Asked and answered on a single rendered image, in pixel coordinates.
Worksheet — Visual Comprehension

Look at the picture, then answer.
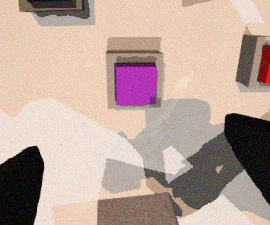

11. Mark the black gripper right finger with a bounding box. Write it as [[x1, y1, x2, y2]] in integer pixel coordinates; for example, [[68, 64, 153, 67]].
[[224, 112, 270, 205]]

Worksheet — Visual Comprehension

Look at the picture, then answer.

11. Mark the green button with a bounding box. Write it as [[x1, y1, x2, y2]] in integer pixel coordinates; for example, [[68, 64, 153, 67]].
[[18, 0, 85, 12]]

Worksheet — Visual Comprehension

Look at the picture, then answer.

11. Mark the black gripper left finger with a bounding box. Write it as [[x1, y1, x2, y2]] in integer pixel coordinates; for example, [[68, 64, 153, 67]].
[[0, 146, 45, 225]]

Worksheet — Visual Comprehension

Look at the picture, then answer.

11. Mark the purple button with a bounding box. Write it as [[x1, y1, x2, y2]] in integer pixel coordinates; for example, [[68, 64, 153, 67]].
[[106, 50, 164, 109]]

